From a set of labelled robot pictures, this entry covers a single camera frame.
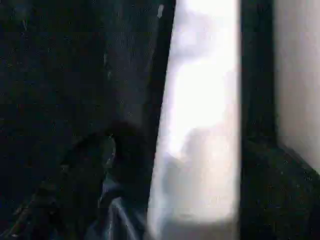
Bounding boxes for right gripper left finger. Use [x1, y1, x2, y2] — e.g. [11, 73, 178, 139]
[7, 121, 145, 240]

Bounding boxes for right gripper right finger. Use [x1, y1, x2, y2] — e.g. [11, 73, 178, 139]
[240, 138, 320, 240]

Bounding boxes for white plastic table leg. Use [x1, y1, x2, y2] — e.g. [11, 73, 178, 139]
[273, 0, 320, 176]
[146, 0, 243, 240]

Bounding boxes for black mat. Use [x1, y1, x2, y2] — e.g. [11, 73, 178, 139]
[0, 0, 320, 240]

